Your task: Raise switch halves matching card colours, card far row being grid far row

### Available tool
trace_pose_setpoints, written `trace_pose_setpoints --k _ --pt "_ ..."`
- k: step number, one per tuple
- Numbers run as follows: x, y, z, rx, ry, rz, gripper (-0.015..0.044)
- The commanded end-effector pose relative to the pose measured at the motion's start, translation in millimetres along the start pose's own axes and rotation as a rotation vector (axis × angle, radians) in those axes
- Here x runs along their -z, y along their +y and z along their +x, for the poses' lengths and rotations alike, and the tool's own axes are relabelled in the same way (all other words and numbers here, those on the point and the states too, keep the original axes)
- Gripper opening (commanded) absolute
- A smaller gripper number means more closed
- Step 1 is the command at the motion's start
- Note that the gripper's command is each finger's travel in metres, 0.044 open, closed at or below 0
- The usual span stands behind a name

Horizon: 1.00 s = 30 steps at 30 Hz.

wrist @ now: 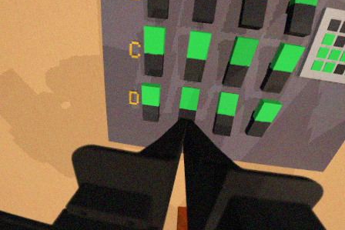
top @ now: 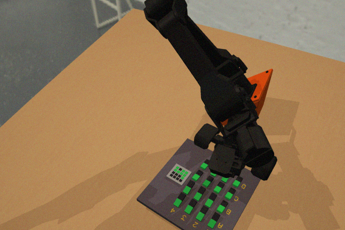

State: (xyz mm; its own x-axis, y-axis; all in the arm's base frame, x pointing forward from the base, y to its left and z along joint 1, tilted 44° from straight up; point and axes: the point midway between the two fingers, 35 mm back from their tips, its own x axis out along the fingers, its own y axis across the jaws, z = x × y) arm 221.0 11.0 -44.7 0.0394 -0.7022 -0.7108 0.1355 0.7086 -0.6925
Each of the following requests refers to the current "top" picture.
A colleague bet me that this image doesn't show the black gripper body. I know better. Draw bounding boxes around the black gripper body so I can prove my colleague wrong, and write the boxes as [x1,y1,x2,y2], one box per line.
[194,123,277,181]

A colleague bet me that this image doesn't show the grey switch panel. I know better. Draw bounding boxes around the grey switch panel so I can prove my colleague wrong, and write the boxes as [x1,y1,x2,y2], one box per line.
[137,138,261,230]

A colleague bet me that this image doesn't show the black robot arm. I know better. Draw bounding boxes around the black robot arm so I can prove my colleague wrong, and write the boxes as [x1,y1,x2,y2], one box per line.
[144,0,274,178]

